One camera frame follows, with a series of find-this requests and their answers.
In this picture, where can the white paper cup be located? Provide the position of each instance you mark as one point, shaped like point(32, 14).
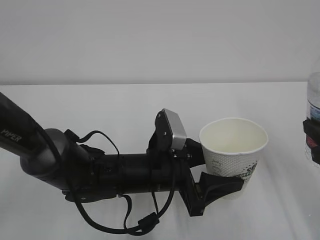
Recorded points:
point(232, 147)

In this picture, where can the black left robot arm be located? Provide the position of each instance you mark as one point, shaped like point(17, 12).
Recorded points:
point(95, 175)

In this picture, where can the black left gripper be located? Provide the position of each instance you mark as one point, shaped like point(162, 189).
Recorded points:
point(171, 171)

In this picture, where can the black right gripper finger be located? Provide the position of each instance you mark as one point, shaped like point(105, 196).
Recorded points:
point(311, 129)

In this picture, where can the clear water bottle red label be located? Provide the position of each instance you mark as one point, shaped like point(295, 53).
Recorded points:
point(313, 101)

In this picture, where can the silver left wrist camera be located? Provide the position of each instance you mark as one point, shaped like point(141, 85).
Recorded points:
point(169, 133)

